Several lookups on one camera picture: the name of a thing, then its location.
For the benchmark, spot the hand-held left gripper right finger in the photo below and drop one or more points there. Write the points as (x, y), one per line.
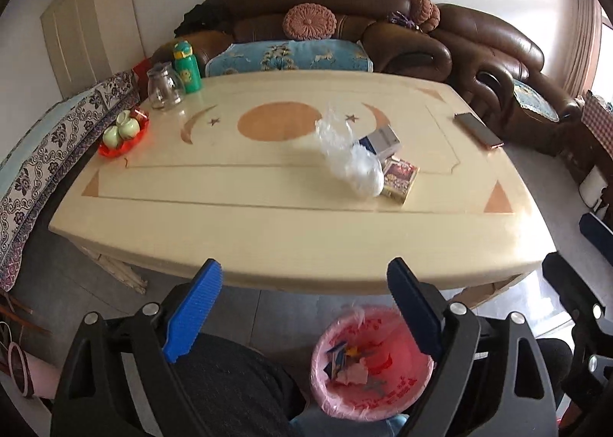
(414, 317)

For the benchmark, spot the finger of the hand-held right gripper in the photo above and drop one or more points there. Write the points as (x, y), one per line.
(570, 279)
(596, 233)

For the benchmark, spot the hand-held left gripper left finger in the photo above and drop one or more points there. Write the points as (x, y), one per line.
(191, 317)

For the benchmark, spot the blue white packet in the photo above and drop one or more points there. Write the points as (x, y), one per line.
(337, 358)

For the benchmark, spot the pink lined trash bin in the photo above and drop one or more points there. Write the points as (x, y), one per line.
(330, 398)

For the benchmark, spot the red patterned card box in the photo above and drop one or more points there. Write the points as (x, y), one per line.
(400, 173)

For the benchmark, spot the clear plastic bag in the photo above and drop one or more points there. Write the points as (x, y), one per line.
(354, 169)

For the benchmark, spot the white cigarette box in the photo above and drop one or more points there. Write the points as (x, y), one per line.
(383, 138)

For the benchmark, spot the person's dark trouser leg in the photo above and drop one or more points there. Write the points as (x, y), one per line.
(239, 389)

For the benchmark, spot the beige wooden coffee table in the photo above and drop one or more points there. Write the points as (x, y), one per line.
(239, 226)

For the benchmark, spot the red checked cloth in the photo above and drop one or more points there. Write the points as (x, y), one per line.
(599, 114)

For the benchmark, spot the small blue printed seat cover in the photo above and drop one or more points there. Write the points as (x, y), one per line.
(534, 99)

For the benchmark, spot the smartphone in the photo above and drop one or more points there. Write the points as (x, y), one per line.
(479, 129)

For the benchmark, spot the pink rolled mat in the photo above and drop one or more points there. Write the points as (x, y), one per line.
(33, 377)

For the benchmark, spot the wooden sticks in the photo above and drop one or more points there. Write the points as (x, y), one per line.
(21, 315)

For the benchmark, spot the window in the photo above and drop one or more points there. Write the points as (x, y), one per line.
(604, 63)

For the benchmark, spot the red plastic tray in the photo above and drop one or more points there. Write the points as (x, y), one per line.
(117, 152)

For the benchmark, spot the pink curtain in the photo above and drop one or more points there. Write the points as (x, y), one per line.
(582, 44)

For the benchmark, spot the green tea cup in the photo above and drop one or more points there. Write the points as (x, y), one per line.
(130, 130)
(126, 116)
(111, 137)

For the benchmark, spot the brown leather armchair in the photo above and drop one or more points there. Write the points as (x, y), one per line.
(503, 35)

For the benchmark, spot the floral patterned blanket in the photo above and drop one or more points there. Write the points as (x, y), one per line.
(43, 154)

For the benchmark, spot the clear glass jar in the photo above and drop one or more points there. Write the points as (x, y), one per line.
(165, 87)

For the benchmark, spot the green water bottle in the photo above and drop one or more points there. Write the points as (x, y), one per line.
(187, 71)

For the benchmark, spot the red object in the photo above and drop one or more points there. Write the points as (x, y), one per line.
(142, 72)

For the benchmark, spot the small pink round cushion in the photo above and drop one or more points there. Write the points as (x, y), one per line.
(418, 3)
(433, 18)

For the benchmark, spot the long blue printed seat cover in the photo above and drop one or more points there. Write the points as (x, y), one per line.
(287, 56)

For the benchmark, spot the purple yarn bundle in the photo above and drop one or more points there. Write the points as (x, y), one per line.
(402, 19)

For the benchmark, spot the black clothing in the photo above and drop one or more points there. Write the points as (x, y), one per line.
(201, 15)

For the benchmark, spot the cream wardrobe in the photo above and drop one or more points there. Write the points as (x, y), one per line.
(91, 25)

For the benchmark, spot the large pink round cushion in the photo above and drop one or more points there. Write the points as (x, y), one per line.
(309, 20)

